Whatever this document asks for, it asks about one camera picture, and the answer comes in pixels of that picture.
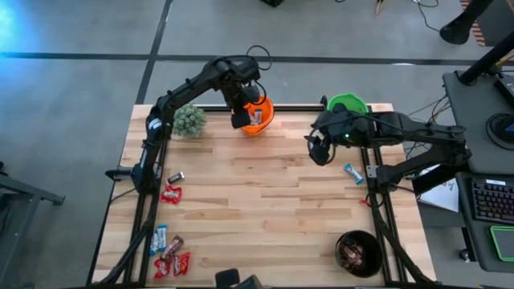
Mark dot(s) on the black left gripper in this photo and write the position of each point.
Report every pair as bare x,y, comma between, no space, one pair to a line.
245,84

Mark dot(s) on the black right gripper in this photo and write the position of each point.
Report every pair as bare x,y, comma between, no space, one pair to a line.
345,128

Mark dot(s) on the red Skittles candy bag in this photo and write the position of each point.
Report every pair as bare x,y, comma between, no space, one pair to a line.
171,194
182,263
161,269

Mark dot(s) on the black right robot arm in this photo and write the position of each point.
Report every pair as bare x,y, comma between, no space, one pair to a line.
421,130

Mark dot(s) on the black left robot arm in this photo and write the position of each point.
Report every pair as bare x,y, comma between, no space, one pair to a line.
188,88

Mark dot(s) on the green plastic bucket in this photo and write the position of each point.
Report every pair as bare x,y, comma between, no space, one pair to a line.
349,100

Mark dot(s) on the orange plastic bucket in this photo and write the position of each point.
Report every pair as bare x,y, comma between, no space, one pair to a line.
261,129

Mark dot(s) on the green plant in white pot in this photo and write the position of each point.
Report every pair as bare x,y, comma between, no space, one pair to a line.
190,120

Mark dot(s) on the small red clip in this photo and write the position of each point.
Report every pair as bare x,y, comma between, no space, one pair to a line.
364,202

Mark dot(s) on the small dark chocolate bar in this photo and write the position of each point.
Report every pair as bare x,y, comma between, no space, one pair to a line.
175,177

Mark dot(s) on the white paper sheet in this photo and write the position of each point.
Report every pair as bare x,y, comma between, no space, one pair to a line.
443,196

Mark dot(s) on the black plastic bucket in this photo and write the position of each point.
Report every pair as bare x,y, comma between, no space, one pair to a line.
373,245

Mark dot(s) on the grey desk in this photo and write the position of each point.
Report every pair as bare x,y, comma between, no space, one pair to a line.
482,120

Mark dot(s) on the black stand foot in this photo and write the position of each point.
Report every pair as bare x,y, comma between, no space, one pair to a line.
455,32

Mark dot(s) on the round black device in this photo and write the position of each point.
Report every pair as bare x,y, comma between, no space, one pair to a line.
502,126

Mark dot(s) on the black stand pole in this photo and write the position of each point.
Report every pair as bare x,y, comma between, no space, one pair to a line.
488,60

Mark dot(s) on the red striped mat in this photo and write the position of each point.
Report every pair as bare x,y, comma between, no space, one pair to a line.
478,32

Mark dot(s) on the black desk device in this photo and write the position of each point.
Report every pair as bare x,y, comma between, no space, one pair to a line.
506,86

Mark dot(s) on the backlit black keyboard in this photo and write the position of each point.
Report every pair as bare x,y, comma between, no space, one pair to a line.
496,202

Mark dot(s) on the black desk caster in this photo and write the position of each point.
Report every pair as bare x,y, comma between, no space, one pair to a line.
464,255

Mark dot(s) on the black boxy object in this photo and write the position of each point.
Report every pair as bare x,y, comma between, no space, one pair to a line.
227,279

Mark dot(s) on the green-rimmed black pad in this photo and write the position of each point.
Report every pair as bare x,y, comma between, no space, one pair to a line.
506,243

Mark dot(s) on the grey metal side table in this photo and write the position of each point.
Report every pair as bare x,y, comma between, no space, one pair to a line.
24,192

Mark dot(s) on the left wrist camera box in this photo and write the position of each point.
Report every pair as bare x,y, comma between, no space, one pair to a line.
241,118

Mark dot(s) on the black aluminium table frame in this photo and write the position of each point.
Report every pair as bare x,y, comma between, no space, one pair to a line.
297,108

